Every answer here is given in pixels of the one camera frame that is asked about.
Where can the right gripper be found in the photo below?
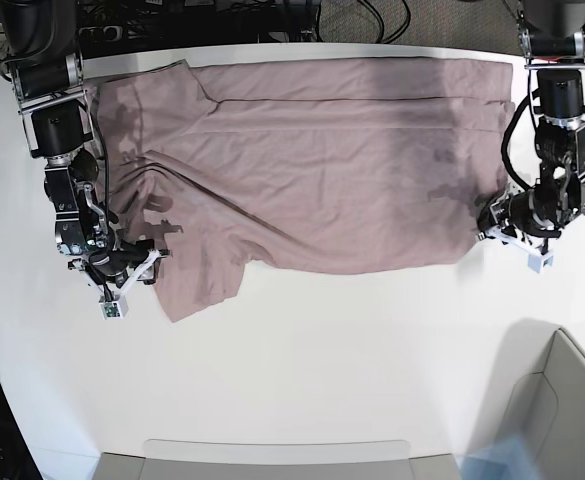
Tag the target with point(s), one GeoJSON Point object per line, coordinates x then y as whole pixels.
{"type": "Point", "coordinates": [112, 266]}

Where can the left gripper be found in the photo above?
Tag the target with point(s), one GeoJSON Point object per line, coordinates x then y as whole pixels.
{"type": "Point", "coordinates": [535, 214]}

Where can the pink T-shirt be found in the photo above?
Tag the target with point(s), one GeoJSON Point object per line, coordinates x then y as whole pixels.
{"type": "Point", "coordinates": [339, 166]}

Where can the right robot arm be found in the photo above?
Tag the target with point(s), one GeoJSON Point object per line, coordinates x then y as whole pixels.
{"type": "Point", "coordinates": [44, 66]}

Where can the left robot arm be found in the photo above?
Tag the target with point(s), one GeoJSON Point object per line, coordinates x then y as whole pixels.
{"type": "Point", "coordinates": [552, 39]}

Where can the grey bin right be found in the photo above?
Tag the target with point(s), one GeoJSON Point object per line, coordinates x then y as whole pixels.
{"type": "Point", "coordinates": [548, 410]}

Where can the grey tray front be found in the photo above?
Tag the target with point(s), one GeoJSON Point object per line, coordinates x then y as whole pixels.
{"type": "Point", "coordinates": [170, 459]}

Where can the blue object corner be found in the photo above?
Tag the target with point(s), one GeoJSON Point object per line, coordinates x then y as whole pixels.
{"type": "Point", "coordinates": [506, 459]}

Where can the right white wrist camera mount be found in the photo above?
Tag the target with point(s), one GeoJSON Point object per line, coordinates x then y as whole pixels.
{"type": "Point", "coordinates": [112, 300]}

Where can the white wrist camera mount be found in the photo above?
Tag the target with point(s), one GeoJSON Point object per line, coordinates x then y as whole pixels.
{"type": "Point", "coordinates": [112, 300]}
{"type": "Point", "coordinates": [540, 255]}

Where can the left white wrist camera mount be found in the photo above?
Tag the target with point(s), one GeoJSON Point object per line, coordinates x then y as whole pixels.
{"type": "Point", "coordinates": [540, 255]}

